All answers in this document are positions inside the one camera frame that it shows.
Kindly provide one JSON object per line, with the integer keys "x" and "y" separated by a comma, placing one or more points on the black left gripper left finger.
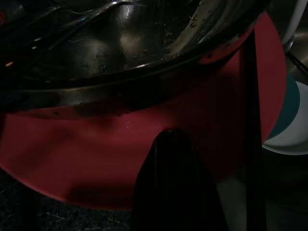
{"x": 154, "y": 192}

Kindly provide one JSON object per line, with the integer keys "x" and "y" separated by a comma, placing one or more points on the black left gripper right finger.
{"x": 192, "y": 197}

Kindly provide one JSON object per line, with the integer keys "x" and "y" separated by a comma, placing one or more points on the pink round plate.
{"x": 72, "y": 156}

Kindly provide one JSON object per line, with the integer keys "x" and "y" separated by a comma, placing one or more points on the black chopstick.
{"x": 252, "y": 120}

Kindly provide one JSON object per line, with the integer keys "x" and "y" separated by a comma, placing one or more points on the teal round plate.
{"x": 284, "y": 115}

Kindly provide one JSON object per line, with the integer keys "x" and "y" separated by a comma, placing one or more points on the stainless steel bowl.
{"x": 108, "y": 48}

